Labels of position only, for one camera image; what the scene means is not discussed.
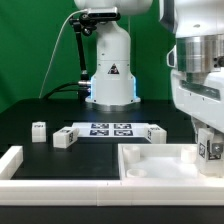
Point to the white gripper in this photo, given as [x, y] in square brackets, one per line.
[203, 101]

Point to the white square tabletop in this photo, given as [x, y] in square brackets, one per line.
[163, 161]

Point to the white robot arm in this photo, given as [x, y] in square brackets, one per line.
[196, 61]

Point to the white U-shaped fence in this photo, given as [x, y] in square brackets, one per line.
[123, 192]

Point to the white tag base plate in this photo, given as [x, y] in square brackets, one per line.
[88, 129]

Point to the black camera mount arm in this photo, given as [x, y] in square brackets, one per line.
[81, 46]

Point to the grey camera on mount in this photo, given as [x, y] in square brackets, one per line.
[101, 14]

